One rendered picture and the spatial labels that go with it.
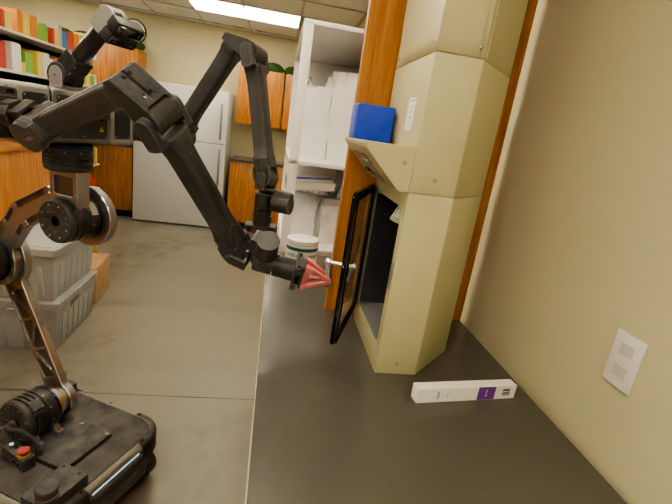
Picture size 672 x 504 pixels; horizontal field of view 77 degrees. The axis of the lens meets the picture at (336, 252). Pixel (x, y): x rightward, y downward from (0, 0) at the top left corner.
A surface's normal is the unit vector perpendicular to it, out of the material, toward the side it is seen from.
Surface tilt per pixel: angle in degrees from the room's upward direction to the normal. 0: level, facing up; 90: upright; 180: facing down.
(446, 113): 90
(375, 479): 0
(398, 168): 90
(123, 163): 90
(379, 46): 90
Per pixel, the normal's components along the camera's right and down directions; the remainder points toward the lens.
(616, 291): -0.98, -0.10
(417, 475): 0.14, -0.95
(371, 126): 0.13, 0.29
